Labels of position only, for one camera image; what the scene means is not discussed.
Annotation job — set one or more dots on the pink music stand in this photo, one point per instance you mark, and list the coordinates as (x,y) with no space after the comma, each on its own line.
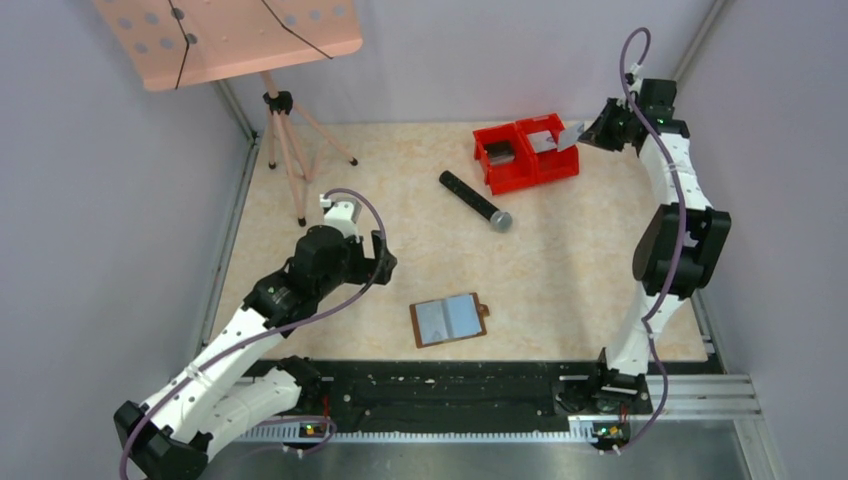
(173,44)

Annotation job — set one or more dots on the red plastic bin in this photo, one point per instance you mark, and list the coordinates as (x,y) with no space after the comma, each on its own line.
(550,166)
(504,157)

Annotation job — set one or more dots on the left red plastic bin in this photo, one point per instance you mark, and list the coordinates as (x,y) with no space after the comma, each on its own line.
(504,157)

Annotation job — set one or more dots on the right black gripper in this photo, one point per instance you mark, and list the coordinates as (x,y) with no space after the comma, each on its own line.
(597,135)

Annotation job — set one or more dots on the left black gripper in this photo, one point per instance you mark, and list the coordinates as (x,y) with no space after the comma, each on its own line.
(378,269)

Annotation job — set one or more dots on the white VIP credit card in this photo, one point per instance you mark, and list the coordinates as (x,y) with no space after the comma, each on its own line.
(542,141)

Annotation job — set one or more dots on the black handheld microphone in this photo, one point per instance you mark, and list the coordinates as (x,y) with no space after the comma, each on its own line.
(500,220)

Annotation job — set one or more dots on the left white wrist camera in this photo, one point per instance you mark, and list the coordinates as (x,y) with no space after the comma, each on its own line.
(342,214)

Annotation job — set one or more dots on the right red plastic bin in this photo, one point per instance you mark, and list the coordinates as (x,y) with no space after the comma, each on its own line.
(550,166)

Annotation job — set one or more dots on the brown leather card holder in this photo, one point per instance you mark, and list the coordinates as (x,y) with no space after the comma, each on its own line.
(448,320)

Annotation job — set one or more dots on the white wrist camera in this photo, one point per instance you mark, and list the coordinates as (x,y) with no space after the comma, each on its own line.
(342,214)
(636,74)

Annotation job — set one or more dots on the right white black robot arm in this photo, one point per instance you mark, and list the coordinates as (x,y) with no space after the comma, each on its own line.
(680,248)

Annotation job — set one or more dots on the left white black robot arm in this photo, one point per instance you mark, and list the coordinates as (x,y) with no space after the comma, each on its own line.
(176,432)

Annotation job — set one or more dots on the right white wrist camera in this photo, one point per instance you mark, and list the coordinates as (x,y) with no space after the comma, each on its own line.
(636,74)

